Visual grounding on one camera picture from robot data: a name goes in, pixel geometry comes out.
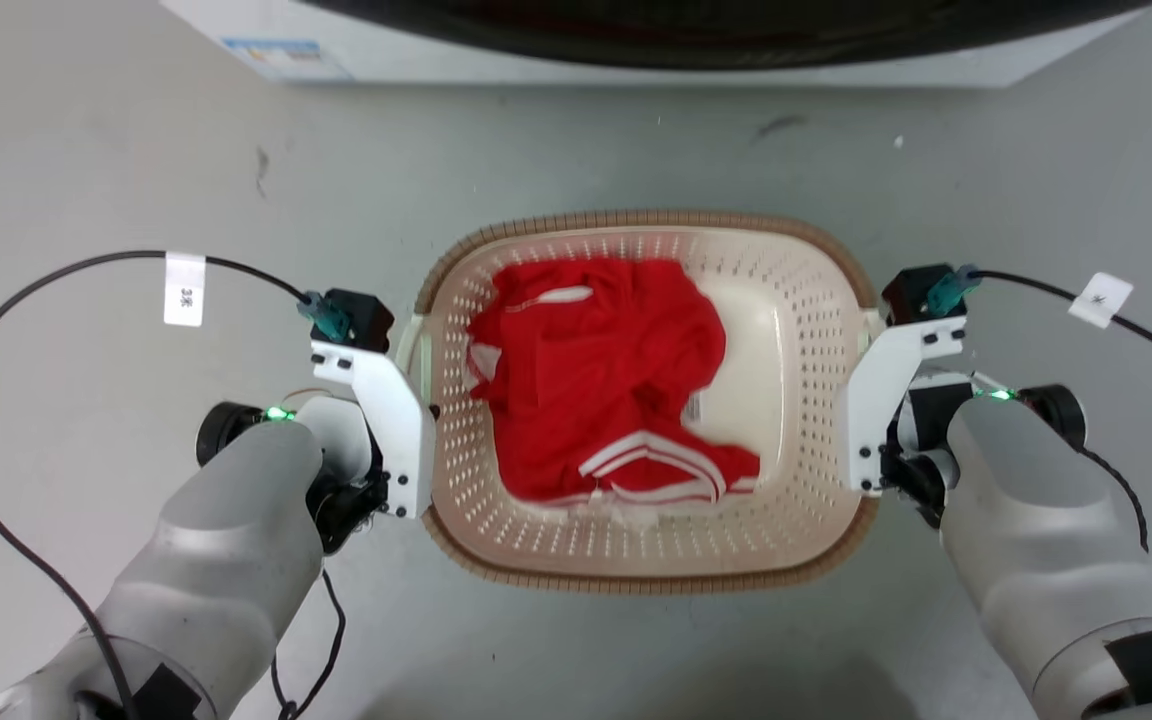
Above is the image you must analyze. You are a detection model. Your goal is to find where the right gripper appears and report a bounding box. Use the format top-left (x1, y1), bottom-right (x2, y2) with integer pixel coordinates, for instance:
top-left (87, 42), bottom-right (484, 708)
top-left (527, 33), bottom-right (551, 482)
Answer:
top-left (880, 377), bottom-right (978, 528)

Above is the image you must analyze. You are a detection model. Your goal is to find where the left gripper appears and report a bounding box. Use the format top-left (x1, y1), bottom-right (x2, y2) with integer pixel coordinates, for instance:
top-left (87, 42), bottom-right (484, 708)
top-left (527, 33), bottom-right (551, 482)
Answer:
top-left (296, 394), bottom-right (391, 557)

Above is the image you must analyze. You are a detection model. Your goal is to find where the beige perforated laundry basket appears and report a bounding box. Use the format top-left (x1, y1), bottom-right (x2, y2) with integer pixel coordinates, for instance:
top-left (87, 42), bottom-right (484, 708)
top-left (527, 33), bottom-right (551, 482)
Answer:
top-left (397, 208), bottom-right (886, 598)

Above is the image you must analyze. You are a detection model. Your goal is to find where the red garment with white stripes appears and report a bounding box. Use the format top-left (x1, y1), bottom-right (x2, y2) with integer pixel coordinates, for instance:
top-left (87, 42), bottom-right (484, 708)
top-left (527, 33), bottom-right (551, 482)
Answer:
top-left (463, 256), bottom-right (763, 512)

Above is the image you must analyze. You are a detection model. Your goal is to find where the white washing machine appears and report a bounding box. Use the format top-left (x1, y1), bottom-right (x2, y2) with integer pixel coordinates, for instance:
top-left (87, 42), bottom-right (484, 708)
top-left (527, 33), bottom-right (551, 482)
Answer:
top-left (158, 0), bottom-right (1152, 90)

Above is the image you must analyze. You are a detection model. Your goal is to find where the blue white label sticker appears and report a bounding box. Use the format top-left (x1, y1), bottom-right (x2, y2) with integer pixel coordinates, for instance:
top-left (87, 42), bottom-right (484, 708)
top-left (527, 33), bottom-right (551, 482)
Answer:
top-left (220, 37), bottom-right (353, 84)

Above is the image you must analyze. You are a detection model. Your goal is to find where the dark washing machine door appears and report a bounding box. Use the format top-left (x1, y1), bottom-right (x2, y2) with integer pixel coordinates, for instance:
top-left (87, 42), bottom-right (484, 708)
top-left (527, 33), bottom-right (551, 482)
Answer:
top-left (296, 0), bottom-right (1152, 72)

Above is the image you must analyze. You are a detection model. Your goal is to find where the white left camera bracket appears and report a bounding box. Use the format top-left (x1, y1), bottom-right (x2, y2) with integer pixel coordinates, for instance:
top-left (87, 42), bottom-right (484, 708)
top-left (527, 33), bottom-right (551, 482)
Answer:
top-left (309, 339), bottom-right (438, 520)

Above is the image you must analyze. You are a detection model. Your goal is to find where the white camera bracket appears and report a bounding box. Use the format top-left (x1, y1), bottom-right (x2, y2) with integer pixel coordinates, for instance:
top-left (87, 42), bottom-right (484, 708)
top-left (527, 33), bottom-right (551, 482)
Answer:
top-left (309, 339), bottom-right (438, 520)
top-left (833, 314), bottom-right (968, 497)

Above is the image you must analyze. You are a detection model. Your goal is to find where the white right camera bracket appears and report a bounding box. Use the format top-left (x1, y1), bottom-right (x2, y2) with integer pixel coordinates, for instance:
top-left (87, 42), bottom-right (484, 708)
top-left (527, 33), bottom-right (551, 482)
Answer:
top-left (833, 314), bottom-right (968, 497)

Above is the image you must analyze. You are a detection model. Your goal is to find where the teal right cable plug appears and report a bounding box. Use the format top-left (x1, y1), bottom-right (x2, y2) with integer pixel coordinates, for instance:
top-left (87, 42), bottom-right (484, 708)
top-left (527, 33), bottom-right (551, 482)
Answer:
top-left (925, 264), bottom-right (983, 317)

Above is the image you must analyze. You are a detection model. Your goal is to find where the teal cable plug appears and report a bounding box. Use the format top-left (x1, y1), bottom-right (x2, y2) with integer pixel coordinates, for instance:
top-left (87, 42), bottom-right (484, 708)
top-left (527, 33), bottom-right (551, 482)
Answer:
top-left (925, 264), bottom-right (983, 317)
top-left (297, 290), bottom-right (353, 344)

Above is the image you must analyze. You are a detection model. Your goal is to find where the teal left cable plug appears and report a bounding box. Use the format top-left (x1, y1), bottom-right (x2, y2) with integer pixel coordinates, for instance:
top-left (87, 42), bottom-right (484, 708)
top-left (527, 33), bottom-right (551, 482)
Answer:
top-left (297, 290), bottom-right (353, 344)

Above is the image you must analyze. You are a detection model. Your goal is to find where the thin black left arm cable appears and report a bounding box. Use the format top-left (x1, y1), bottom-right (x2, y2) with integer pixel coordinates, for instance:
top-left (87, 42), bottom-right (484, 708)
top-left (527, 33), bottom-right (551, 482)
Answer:
top-left (269, 568), bottom-right (348, 720)

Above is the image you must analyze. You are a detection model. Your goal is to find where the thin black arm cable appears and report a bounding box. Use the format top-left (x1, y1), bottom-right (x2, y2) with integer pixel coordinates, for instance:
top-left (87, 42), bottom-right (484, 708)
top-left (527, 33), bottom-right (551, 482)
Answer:
top-left (269, 568), bottom-right (348, 720)
top-left (1076, 445), bottom-right (1152, 554)

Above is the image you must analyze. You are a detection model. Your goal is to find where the white right cable tag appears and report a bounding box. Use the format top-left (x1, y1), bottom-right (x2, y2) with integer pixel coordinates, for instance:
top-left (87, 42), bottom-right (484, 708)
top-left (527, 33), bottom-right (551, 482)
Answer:
top-left (1067, 271), bottom-right (1135, 331)

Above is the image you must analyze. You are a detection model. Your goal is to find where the white cable tag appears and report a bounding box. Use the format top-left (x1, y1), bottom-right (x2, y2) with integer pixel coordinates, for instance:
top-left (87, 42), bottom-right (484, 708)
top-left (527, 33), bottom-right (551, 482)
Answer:
top-left (1067, 271), bottom-right (1135, 331)
top-left (162, 251), bottom-right (209, 329)

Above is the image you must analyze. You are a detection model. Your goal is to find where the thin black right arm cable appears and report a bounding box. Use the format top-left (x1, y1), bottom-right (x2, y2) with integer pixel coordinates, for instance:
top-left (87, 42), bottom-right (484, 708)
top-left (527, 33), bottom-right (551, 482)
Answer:
top-left (1076, 445), bottom-right (1152, 554)

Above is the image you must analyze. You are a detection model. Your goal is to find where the white left cable tag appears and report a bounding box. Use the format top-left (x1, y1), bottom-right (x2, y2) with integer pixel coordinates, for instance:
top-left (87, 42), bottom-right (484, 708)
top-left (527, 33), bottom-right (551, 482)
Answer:
top-left (162, 251), bottom-right (209, 329)

